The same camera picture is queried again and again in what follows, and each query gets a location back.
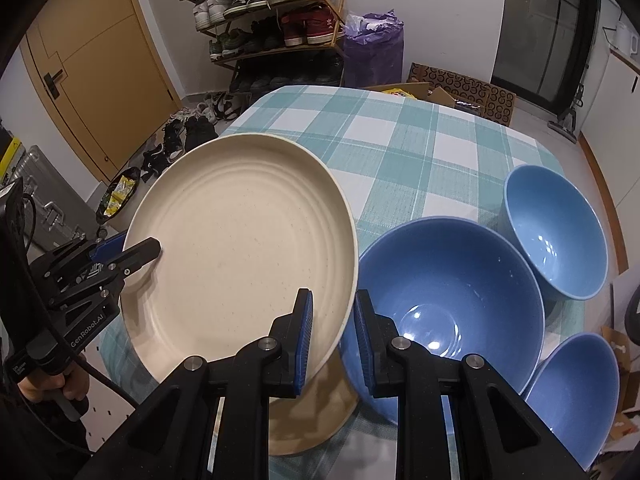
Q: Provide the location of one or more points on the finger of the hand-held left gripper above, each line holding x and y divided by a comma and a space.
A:
107, 247
142, 252

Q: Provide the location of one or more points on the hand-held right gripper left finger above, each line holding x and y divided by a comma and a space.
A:
305, 340

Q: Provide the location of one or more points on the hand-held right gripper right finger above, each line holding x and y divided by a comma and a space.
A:
362, 345

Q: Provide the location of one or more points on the cream ridged plate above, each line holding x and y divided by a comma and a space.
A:
310, 425
235, 240

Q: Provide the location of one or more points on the large blue bowl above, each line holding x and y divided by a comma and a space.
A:
450, 280

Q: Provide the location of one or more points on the light blue bowl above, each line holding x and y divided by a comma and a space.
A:
550, 230
575, 395

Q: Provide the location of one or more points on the person's left forearm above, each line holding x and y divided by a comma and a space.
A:
30, 440

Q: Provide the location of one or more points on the person's left hand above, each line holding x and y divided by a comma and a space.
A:
40, 387

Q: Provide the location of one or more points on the black tray with yellow packets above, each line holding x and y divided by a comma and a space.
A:
117, 195

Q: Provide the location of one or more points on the silver suitcase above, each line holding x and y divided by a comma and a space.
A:
55, 200

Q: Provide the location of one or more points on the loose dark shoes group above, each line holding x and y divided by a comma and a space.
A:
192, 130

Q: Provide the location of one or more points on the black yellow box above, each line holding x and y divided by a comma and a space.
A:
10, 155

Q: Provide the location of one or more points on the teal checkered tablecloth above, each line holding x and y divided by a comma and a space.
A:
400, 150

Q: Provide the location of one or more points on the yellow snack packet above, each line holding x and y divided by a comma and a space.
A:
397, 93

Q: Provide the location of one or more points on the cardboard box with white mark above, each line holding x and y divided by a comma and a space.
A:
617, 360

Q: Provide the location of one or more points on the clear plastic container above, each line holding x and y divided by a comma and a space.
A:
470, 108

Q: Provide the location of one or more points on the open cardboard box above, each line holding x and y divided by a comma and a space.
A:
440, 96

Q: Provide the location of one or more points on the assorted sneakers group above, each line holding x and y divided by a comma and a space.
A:
295, 30

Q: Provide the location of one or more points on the brown cardboard box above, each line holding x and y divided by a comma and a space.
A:
622, 427

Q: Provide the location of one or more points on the patterned flat cardboard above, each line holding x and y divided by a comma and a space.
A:
465, 90

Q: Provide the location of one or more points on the purple plastic bag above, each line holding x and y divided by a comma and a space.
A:
372, 55

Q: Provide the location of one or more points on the grey floor mop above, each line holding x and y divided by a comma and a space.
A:
565, 125

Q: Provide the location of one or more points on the wooden shoe rack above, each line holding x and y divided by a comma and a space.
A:
336, 15

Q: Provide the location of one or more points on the white cabinet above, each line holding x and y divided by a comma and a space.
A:
615, 100

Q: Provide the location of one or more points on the dark glass door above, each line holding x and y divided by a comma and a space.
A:
540, 25

